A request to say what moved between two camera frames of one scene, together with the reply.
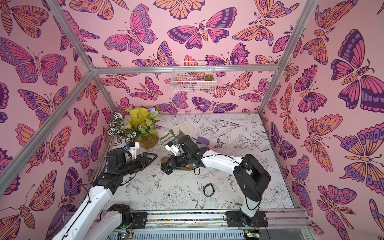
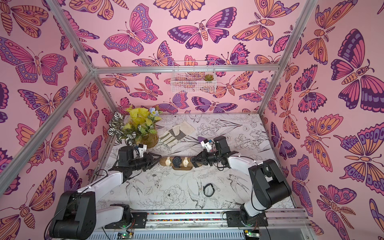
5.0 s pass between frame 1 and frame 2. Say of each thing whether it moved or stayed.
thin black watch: stayed
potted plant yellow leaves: stayed
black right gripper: moved
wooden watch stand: stayed
